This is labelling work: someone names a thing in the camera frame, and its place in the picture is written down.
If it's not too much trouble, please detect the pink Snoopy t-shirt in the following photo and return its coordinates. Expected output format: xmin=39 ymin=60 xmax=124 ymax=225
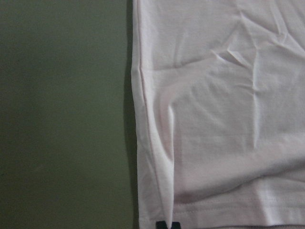
xmin=132 ymin=0 xmax=305 ymax=229

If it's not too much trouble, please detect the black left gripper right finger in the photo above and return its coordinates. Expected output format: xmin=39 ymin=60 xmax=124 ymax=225
xmin=172 ymin=222 xmax=181 ymax=229

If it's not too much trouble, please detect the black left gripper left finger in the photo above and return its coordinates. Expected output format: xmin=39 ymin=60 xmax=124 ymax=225
xmin=155 ymin=221 xmax=167 ymax=229

